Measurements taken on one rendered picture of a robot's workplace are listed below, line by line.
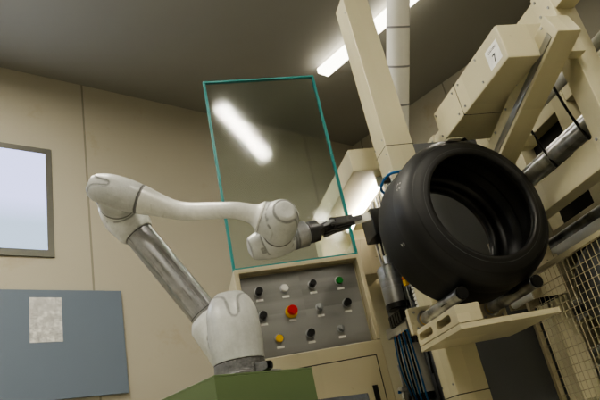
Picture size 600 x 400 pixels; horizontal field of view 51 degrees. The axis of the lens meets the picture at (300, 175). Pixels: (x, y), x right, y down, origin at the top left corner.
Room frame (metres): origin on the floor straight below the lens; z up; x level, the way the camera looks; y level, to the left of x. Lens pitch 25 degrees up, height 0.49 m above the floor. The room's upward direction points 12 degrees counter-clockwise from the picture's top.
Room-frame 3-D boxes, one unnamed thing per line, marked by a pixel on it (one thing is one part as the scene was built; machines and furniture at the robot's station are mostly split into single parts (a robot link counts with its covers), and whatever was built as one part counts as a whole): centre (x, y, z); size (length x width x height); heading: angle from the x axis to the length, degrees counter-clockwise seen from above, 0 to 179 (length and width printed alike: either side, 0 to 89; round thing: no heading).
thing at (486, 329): (2.26, -0.52, 0.80); 0.37 x 0.36 x 0.02; 106
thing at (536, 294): (2.58, -0.82, 1.05); 0.20 x 0.15 x 0.30; 16
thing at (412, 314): (2.43, -0.47, 0.90); 0.40 x 0.03 x 0.10; 106
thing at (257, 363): (1.89, 0.28, 0.78); 0.22 x 0.18 x 0.06; 49
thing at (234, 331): (1.91, 0.30, 0.92); 0.18 x 0.16 x 0.22; 14
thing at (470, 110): (2.22, -0.84, 1.71); 0.61 x 0.25 x 0.15; 16
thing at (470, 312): (2.22, -0.38, 0.84); 0.36 x 0.09 x 0.06; 16
